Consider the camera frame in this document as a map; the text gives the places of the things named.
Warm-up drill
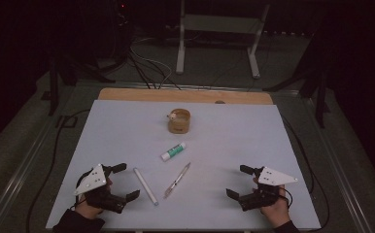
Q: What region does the black floor cable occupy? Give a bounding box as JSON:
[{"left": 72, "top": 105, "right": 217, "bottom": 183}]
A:
[
  {"left": 25, "top": 109, "right": 91, "bottom": 233},
  {"left": 281, "top": 115, "right": 331, "bottom": 233}
]

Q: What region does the right hand-held gripper cable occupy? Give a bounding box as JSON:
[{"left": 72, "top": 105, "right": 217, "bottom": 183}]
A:
[{"left": 281, "top": 186, "right": 294, "bottom": 209}]

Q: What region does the hand-held gripper cable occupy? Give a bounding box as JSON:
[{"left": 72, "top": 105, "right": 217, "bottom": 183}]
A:
[
  {"left": 74, "top": 170, "right": 94, "bottom": 209},
  {"left": 281, "top": 186, "right": 294, "bottom": 209}
]

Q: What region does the left hand-held gripper cable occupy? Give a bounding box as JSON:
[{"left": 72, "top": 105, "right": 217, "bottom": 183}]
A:
[{"left": 74, "top": 170, "right": 94, "bottom": 209}]

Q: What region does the round wooden pen holder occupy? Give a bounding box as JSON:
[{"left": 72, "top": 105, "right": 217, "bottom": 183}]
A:
[{"left": 167, "top": 108, "right": 191, "bottom": 135}]

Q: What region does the person's left hand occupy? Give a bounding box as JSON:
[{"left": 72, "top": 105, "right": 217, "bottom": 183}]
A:
[{"left": 75, "top": 177, "right": 115, "bottom": 220}]

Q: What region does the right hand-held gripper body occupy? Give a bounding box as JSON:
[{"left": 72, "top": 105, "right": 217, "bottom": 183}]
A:
[{"left": 238, "top": 166, "right": 299, "bottom": 213}]

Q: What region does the white pen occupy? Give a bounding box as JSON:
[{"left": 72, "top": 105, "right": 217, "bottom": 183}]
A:
[{"left": 132, "top": 167, "right": 160, "bottom": 207}]

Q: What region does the white table mat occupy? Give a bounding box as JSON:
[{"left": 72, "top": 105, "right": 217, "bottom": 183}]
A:
[{"left": 45, "top": 99, "right": 322, "bottom": 231}]

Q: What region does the person's right hand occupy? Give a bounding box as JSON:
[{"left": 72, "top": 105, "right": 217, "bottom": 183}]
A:
[{"left": 253, "top": 176, "right": 292, "bottom": 229}]

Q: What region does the dark equipment with red light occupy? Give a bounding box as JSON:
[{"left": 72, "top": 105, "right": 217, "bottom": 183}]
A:
[{"left": 109, "top": 0, "right": 134, "bottom": 64}]

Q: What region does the grey metal stand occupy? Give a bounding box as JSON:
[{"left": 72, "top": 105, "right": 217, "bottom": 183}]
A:
[{"left": 175, "top": 0, "right": 271, "bottom": 80}]

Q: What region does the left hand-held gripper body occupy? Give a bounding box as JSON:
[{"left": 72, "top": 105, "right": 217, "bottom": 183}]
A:
[{"left": 73, "top": 163, "right": 128, "bottom": 215}]

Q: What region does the white green glue stick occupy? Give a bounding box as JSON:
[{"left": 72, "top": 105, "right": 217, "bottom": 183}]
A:
[{"left": 160, "top": 142, "right": 188, "bottom": 162}]

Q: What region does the white floor cable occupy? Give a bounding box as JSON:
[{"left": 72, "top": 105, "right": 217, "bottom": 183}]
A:
[{"left": 129, "top": 45, "right": 174, "bottom": 89}]

